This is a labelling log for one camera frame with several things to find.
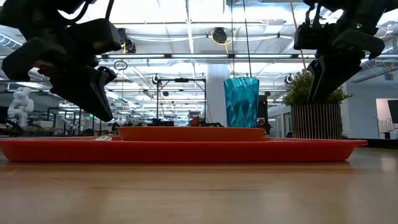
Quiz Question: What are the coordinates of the potted plant in striped pot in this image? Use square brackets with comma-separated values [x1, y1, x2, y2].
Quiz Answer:
[282, 69, 353, 140]

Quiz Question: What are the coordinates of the red plastic tray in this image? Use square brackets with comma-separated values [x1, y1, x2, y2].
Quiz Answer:
[0, 135, 369, 164]

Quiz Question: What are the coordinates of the white building column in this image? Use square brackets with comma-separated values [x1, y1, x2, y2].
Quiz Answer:
[206, 63, 231, 128]

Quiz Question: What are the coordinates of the black wall monitor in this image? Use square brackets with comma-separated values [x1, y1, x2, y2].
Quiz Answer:
[386, 99, 398, 124]

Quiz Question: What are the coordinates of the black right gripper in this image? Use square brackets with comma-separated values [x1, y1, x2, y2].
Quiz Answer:
[293, 22, 386, 105]

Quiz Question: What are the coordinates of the black gantry stand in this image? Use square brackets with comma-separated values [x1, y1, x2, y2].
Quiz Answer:
[155, 77, 208, 127]

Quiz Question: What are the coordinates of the orange plastic plate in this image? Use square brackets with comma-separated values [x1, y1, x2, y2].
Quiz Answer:
[118, 125, 267, 142]

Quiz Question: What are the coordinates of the black hanging cable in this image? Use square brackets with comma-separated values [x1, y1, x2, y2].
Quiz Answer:
[242, 0, 254, 79]

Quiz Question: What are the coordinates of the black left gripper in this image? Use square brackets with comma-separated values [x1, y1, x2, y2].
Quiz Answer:
[1, 17, 123, 123]

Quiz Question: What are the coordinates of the teal faceted plastic cup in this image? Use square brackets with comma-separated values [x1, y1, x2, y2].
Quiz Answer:
[223, 77, 261, 129]

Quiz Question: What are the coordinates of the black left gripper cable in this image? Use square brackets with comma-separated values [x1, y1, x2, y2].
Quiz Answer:
[104, 0, 115, 21]

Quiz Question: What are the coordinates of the yellow hanging cable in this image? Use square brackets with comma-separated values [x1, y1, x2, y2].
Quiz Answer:
[290, 0, 308, 75]

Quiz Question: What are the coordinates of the black ceiling cable reel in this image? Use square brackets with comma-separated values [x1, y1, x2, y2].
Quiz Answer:
[211, 27, 229, 45]

